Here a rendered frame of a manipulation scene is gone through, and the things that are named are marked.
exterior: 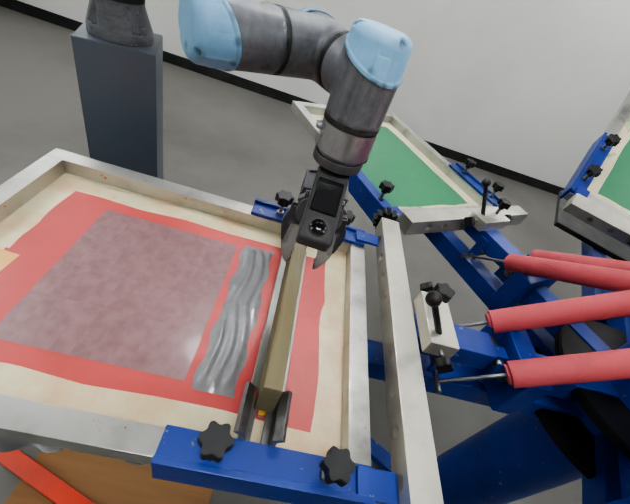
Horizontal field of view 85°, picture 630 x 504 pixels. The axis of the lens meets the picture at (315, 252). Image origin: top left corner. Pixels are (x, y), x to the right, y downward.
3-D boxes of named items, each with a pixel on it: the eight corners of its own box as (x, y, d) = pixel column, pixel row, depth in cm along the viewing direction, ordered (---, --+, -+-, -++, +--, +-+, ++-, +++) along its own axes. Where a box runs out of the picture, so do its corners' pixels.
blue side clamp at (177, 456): (151, 478, 47) (150, 462, 42) (166, 439, 51) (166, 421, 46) (357, 515, 51) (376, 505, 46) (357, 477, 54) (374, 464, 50)
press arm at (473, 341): (405, 350, 69) (418, 337, 66) (402, 326, 73) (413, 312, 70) (482, 370, 71) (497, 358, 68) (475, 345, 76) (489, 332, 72)
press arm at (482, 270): (353, 153, 157) (358, 141, 154) (364, 154, 160) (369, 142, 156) (587, 423, 85) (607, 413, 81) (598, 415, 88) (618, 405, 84)
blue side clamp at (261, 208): (247, 229, 88) (251, 208, 84) (251, 218, 92) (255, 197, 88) (356, 261, 92) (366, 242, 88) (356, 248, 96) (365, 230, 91)
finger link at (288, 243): (290, 243, 64) (313, 208, 58) (285, 265, 59) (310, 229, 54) (275, 237, 63) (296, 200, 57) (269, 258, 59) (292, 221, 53)
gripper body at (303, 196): (338, 209, 60) (364, 146, 52) (336, 240, 53) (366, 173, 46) (296, 196, 59) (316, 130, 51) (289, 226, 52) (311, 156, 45)
